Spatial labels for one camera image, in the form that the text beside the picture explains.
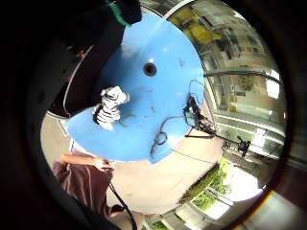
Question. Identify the zebra striped soft toy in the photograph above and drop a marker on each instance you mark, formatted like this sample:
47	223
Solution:
109	108

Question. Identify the black overhead bar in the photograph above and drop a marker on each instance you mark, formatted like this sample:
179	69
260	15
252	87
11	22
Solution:
243	73

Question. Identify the the person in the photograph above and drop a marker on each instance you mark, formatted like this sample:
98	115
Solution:
84	187

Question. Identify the green hedge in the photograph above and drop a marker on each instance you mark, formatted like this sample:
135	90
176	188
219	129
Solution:
206	185

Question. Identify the black camera tripod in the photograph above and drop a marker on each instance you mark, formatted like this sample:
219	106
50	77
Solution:
240	145

